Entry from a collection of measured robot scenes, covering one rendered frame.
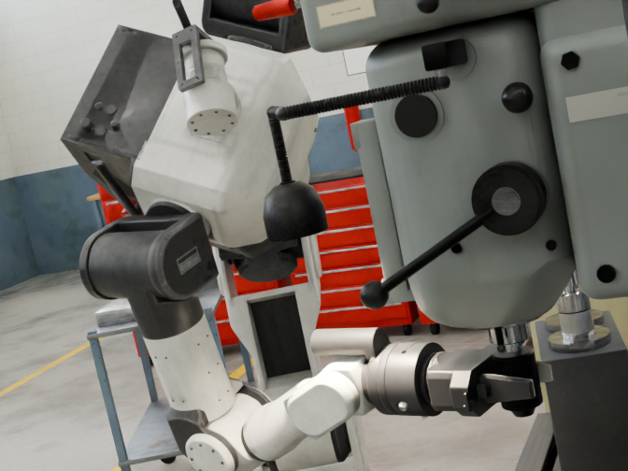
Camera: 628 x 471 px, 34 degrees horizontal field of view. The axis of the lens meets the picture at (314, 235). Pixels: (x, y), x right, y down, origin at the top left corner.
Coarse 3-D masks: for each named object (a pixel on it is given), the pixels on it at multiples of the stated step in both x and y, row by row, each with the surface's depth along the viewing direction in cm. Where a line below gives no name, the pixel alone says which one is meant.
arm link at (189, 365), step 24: (192, 336) 140; (168, 360) 140; (192, 360) 141; (216, 360) 144; (168, 384) 143; (192, 384) 142; (216, 384) 144; (240, 384) 150; (192, 408) 143; (216, 408) 144; (192, 432) 144; (192, 456) 145; (216, 456) 142
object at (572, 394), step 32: (608, 320) 161; (544, 352) 151; (576, 352) 148; (608, 352) 146; (576, 384) 147; (608, 384) 146; (576, 416) 148; (608, 416) 147; (576, 448) 149; (608, 448) 148
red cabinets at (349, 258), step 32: (320, 192) 616; (352, 192) 609; (352, 224) 615; (320, 256) 626; (352, 256) 618; (256, 288) 643; (352, 288) 621; (224, 320) 653; (320, 320) 636; (352, 320) 627; (384, 320) 620
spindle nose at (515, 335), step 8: (504, 328) 114; (512, 328) 114; (520, 328) 114; (528, 328) 115; (488, 336) 117; (504, 336) 114; (512, 336) 114; (520, 336) 114; (528, 336) 115; (496, 344) 115
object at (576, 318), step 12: (576, 300) 149; (588, 300) 150; (564, 312) 150; (576, 312) 149; (588, 312) 150; (564, 324) 150; (576, 324) 149; (588, 324) 150; (564, 336) 151; (576, 336) 150; (588, 336) 150
